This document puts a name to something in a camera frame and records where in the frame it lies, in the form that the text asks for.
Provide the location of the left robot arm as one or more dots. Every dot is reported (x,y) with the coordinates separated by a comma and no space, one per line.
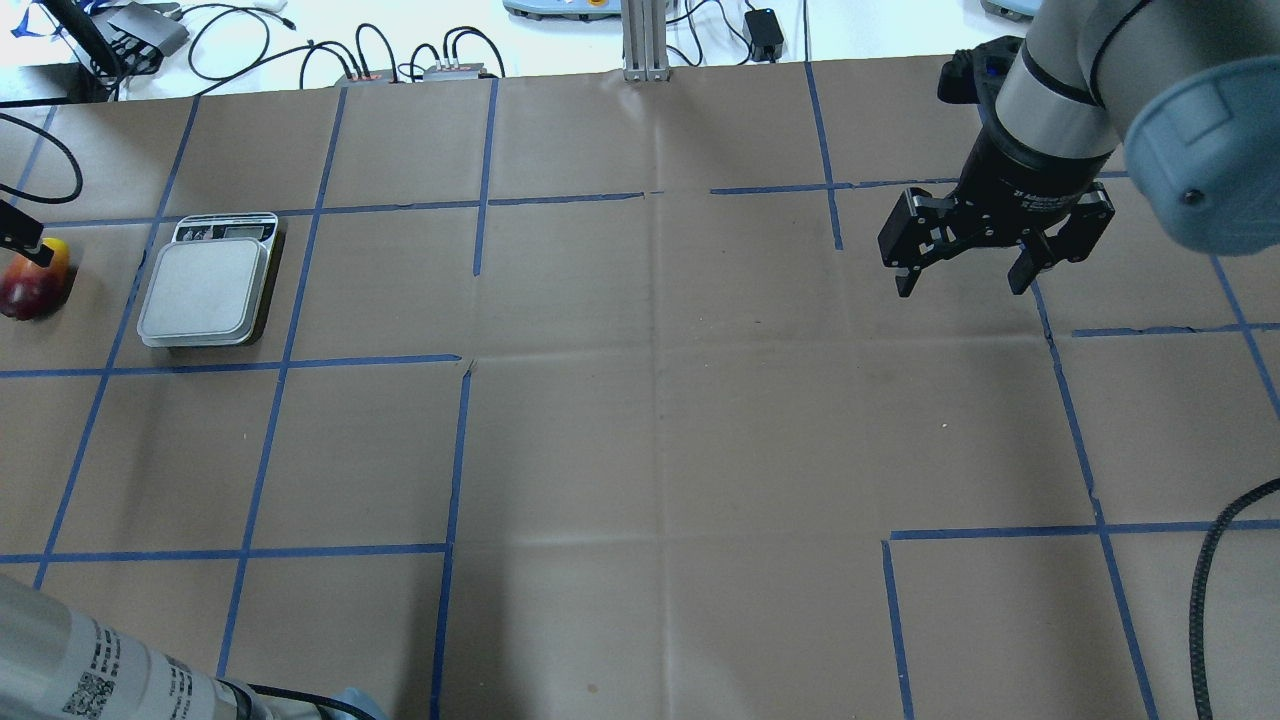
(59,663)

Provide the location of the aluminium frame post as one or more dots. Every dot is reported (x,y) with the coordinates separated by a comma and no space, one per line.
(644,41)

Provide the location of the black power adapter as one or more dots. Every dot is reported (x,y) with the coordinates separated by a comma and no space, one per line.
(766,40)

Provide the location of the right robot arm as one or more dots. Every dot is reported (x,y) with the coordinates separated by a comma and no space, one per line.
(1186,89)

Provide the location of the blue teach pendant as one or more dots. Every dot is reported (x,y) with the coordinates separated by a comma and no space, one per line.
(583,10)

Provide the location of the grey usb hub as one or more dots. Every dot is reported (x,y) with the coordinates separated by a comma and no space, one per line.
(373,78)
(455,72)

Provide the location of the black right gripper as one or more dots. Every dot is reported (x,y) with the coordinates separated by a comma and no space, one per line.
(1028,172)

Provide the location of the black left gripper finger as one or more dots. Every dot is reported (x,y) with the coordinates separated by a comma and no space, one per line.
(22,234)

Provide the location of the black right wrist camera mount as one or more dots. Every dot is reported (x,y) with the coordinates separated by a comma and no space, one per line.
(975,76)

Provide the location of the red yellow mango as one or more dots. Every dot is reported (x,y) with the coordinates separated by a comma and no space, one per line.
(29,290)

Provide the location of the silver digital kitchen scale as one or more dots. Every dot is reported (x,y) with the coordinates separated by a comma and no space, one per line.
(209,282)

